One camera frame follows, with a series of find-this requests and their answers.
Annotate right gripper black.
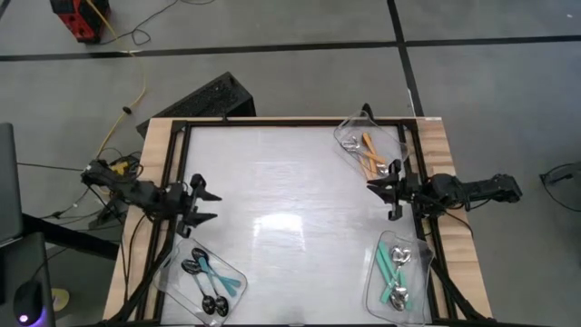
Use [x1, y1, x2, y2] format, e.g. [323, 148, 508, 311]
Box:
[366, 158, 422, 222]

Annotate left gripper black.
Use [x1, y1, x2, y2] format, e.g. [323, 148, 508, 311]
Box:
[165, 173, 223, 239]

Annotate orange-handled silver spoon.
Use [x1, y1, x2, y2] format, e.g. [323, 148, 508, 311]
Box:
[369, 135, 391, 177]
[361, 131, 380, 173]
[347, 140, 390, 165]
[342, 137, 372, 182]

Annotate blue-handled black spoon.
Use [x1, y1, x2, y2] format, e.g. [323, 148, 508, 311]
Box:
[190, 271, 218, 316]
[181, 258, 241, 299]
[199, 261, 231, 318]
[191, 247, 243, 289]

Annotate clear plastic container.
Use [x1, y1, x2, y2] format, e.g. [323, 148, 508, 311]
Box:
[332, 110, 410, 183]
[152, 236, 250, 327]
[364, 230, 436, 327]

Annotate black floor beam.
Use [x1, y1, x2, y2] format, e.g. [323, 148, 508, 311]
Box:
[21, 212, 122, 262]

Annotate yellow round floor object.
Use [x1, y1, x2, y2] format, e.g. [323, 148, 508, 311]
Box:
[50, 287, 72, 313]

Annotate dark side table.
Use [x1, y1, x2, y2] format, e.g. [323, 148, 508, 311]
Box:
[0, 231, 57, 327]

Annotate black computer mouse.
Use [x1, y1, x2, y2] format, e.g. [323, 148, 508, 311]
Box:
[13, 279, 45, 327]

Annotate red and black case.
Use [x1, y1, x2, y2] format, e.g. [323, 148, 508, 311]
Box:
[48, 0, 112, 45]

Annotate black cable bundle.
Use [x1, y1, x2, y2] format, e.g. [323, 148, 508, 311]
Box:
[93, 145, 147, 183]

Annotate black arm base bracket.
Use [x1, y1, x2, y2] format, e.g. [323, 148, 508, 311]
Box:
[87, 197, 131, 229]

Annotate black metal table frame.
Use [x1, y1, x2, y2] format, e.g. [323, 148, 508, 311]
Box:
[106, 117, 485, 327]

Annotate yellow floor cable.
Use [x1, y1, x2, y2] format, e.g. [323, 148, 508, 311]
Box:
[84, 0, 149, 179]

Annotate thin black floor cable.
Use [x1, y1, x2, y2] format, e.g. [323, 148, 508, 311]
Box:
[15, 161, 85, 173]
[98, 0, 218, 46]

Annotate black looped floor cable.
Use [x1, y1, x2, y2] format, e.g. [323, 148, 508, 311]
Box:
[537, 158, 581, 235]

